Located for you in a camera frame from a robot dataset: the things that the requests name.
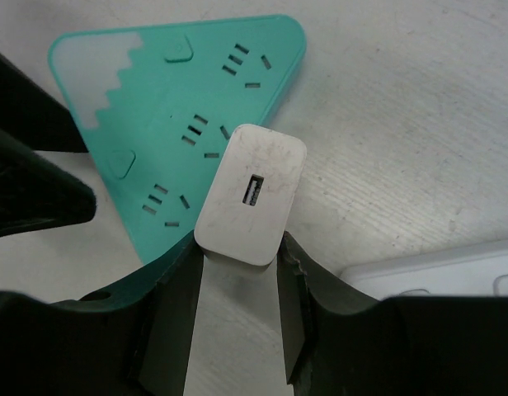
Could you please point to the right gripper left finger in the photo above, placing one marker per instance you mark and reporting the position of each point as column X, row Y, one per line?
column 132, row 337

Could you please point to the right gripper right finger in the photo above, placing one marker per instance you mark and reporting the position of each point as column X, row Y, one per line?
column 339, row 341

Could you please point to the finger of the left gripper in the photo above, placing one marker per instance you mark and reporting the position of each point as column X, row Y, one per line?
column 31, row 115
column 35, row 194

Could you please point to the teal triangular socket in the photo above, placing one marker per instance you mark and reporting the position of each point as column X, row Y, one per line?
column 156, row 106

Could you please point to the white square charger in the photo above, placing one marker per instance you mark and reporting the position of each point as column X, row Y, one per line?
column 244, row 215

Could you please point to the white colourful power strip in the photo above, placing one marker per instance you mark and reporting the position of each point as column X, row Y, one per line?
column 476, row 270

